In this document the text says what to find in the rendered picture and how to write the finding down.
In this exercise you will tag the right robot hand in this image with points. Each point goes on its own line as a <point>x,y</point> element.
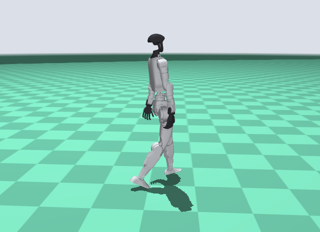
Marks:
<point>170,119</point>

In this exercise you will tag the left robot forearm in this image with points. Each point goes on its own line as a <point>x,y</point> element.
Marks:
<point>151,96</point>

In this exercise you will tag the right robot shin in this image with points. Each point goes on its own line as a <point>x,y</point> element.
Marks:
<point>151,160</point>

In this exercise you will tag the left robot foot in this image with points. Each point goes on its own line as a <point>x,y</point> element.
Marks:
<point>175,170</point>

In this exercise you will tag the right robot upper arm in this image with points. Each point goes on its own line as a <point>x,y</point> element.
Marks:
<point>162,65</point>

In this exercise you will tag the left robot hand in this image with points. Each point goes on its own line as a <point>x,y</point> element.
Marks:
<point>147,111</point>

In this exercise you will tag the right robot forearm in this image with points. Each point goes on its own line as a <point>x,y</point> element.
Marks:
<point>170,98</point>

